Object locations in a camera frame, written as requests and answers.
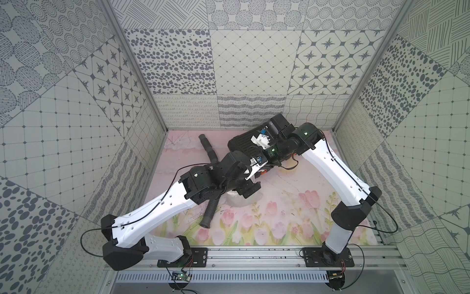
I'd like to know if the beige cloth soil bag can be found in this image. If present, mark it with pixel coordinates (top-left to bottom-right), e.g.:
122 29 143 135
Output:
224 191 263 208

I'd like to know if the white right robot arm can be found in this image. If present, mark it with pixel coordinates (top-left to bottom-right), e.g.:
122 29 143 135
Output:
252 113 382 259

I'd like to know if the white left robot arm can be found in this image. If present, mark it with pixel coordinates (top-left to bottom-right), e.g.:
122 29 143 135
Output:
101 151 268 271

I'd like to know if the black plastic tool case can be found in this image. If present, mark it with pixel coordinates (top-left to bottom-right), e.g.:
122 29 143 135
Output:
228 123 279 158

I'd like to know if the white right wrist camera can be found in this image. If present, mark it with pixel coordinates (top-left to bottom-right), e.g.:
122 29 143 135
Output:
250 127 274 150

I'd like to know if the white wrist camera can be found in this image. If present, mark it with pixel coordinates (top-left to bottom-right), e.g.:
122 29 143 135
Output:
244 155 268 181
250 127 274 150

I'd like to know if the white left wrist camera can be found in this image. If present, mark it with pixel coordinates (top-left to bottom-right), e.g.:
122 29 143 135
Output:
244 155 268 181

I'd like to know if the black corrugated hose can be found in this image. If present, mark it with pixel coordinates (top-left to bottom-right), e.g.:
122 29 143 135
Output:
198 134 223 229

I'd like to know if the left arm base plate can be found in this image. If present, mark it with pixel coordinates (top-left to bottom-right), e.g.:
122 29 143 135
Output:
157 247 208 268

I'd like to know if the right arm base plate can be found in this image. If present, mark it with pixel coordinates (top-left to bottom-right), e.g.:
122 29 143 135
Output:
299 247 355 268

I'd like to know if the aluminium mounting rail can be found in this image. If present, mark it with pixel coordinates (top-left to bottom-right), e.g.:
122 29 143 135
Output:
104 245 405 273

